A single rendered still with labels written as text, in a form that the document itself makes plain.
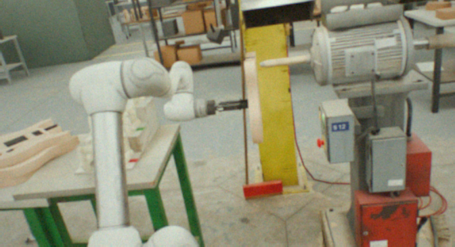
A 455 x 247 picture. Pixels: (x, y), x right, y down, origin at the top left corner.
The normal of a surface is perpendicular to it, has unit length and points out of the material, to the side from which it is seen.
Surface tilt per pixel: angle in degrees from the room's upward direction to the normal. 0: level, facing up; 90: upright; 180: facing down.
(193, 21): 90
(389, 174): 90
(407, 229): 90
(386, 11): 90
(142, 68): 56
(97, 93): 62
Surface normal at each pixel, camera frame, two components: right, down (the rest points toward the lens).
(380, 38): -0.13, -0.07
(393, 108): -0.07, 0.40
